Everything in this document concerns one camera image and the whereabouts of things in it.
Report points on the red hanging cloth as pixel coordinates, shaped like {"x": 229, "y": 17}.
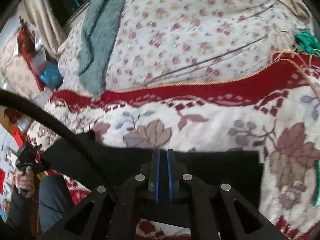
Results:
{"x": 25, "y": 45}

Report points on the person's left hand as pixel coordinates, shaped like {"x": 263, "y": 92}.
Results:
{"x": 27, "y": 182}

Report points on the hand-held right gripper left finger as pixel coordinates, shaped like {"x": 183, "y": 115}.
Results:
{"x": 157, "y": 170}

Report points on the white floral quilt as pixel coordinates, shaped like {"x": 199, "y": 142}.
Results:
{"x": 200, "y": 30}

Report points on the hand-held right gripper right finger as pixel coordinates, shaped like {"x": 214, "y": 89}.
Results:
{"x": 170, "y": 170}

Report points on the person's left forearm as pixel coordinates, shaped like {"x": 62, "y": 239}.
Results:
{"x": 20, "y": 210}

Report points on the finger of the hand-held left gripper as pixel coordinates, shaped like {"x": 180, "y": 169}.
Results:
{"x": 42, "y": 168}
{"x": 36, "y": 148}

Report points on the blue plastic bag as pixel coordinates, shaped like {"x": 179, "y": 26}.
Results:
{"x": 51, "y": 76}

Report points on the clear plastic bag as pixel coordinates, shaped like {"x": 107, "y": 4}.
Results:
{"x": 37, "y": 60}

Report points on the green yarn bundle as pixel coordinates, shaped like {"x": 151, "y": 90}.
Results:
{"x": 306, "y": 42}

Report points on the black pants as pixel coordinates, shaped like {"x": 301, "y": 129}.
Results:
{"x": 212, "y": 175}

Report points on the red leaf-patterned blanket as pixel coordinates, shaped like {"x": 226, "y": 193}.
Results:
{"x": 225, "y": 130}

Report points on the dark red cloth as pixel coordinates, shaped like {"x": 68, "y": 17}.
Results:
{"x": 12, "y": 115}

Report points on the teal fleece jacket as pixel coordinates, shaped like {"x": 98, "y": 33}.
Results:
{"x": 100, "y": 30}

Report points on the floral fabric cover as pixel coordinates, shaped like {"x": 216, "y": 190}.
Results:
{"x": 12, "y": 67}

